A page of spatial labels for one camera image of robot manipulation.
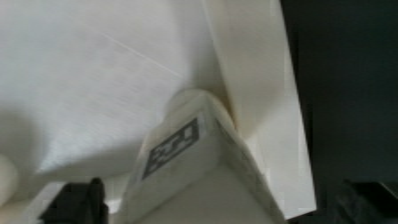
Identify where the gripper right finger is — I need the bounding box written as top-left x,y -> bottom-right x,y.
287,179 -> 398,224

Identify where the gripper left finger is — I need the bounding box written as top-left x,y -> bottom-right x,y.
38,178 -> 108,224

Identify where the white table leg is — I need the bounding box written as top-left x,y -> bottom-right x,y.
115,89 -> 285,224

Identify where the white square tabletop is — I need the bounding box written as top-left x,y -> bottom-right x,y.
0,0 -> 315,217

